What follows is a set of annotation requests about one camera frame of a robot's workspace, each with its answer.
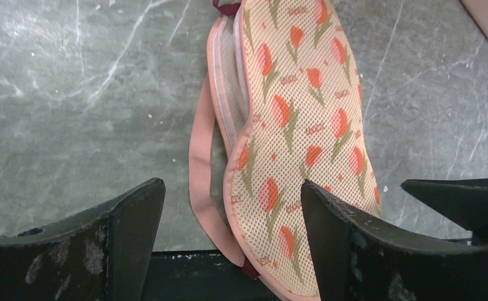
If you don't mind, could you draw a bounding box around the dark red bra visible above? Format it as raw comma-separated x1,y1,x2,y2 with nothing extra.
212,0,241,16

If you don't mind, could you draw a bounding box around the floral mesh laundry bag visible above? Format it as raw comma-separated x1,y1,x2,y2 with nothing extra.
189,0,382,300

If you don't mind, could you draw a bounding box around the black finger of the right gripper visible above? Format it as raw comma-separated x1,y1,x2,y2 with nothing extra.
401,178,488,243

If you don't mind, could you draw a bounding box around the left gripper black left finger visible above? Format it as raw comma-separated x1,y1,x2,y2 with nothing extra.
0,178,166,300

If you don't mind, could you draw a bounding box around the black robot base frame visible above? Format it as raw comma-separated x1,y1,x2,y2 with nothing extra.
140,250,278,301

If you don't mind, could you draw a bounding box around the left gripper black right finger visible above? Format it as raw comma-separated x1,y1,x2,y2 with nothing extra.
301,181,488,300

